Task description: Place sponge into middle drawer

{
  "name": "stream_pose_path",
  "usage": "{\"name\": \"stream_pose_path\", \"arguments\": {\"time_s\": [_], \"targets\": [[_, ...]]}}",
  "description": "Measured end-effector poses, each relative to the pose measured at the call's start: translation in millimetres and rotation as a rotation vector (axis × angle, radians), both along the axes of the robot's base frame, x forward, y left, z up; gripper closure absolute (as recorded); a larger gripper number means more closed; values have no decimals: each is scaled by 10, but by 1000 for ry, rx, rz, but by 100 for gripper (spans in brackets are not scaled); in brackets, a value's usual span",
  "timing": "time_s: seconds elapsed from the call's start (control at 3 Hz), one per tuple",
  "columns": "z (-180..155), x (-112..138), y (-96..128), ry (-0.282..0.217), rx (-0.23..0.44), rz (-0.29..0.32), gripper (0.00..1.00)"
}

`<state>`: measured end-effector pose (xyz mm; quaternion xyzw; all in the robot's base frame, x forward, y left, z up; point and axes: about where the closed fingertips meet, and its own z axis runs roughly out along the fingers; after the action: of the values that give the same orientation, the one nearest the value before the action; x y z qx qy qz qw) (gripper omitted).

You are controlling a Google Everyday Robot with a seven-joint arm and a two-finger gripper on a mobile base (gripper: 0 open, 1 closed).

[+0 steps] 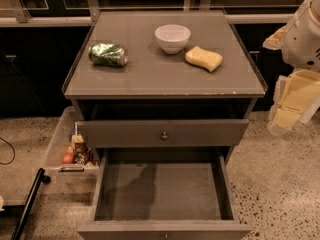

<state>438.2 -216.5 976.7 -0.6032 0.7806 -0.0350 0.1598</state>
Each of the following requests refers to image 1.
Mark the metal railing frame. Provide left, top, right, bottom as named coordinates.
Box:
left=0, top=0, right=303, bottom=27

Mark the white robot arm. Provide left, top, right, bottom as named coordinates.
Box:
left=263, top=0, right=320, bottom=135

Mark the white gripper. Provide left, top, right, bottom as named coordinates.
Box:
left=263, top=15, right=320, bottom=136

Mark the yellow sponge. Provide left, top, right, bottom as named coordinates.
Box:
left=185, top=46, right=223, bottom=72

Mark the brown snack bottle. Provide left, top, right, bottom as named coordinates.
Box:
left=71, top=135, right=88, bottom=164

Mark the orange fruit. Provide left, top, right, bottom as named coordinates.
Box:
left=62, top=153, right=74, bottom=164

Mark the grey top drawer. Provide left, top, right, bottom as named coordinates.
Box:
left=78, top=119, right=248, bottom=148

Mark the grey open middle drawer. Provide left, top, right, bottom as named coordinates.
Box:
left=78, top=148, right=250, bottom=240

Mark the crushed green soda can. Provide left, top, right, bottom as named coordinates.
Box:
left=88, top=43, right=128, bottom=67

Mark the brass top drawer knob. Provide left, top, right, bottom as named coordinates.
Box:
left=161, top=132, right=169, bottom=141

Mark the white bowl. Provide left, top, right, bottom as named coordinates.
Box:
left=155, top=24, right=191, bottom=54

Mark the grey drawer cabinet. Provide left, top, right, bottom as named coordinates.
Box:
left=61, top=10, right=269, bottom=240

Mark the black floor cable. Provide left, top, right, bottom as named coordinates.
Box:
left=0, top=136, right=16, bottom=166

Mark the clear plastic storage bin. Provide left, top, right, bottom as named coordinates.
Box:
left=43, top=105, right=100, bottom=177

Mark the black pole stand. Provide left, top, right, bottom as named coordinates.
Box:
left=10, top=168, right=51, bottom=240

